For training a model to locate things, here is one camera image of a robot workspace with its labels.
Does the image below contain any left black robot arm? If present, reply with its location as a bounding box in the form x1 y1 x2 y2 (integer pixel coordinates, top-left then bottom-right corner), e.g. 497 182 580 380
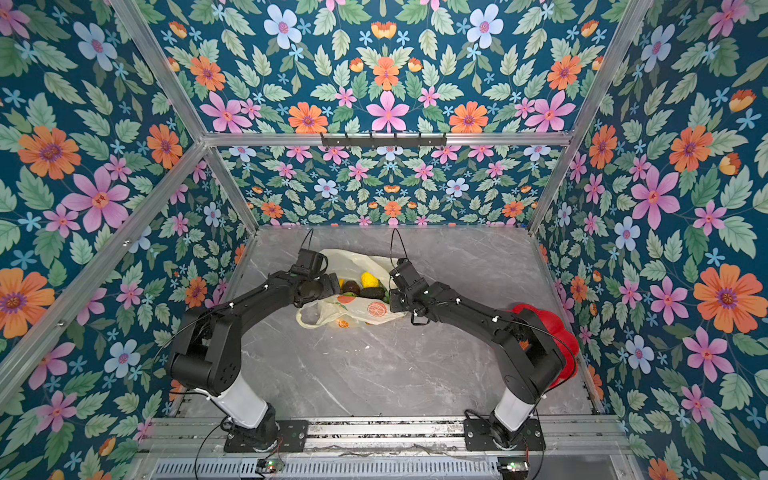
165 248 340 451

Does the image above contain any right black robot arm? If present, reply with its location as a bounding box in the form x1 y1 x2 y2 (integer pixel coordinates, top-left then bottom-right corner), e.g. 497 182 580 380
390 258 575 449

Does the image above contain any yellow plastic fruit-print bag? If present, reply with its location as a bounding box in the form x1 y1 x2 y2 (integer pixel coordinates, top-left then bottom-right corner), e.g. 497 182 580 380
295 249 408 329

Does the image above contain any black hook rail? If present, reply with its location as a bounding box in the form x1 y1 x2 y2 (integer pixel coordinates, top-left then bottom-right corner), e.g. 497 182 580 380
320 133 448 148

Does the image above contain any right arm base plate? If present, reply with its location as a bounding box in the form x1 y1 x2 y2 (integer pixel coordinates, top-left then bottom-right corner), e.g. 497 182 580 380
462 409 546 452

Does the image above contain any red flower-shaped plate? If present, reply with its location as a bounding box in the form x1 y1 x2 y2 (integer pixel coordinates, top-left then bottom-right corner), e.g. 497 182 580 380
511 303 580 390

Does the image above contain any aluminium mounting rail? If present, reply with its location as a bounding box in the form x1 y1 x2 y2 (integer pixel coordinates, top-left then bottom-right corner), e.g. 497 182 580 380
138 415 631 459

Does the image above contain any white vent grille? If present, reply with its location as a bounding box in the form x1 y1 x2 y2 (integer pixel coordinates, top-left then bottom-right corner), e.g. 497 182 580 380
151 457 501 479

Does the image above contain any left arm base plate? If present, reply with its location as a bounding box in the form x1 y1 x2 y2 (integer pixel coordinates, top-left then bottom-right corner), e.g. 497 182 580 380
223 420 309 453

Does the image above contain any dark fake avocado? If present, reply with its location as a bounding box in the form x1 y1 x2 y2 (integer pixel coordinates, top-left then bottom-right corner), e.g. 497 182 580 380
359 287 387 300

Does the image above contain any yellow fake lemon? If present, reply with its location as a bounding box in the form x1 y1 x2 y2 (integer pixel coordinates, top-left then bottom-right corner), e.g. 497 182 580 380
361 272 380 289

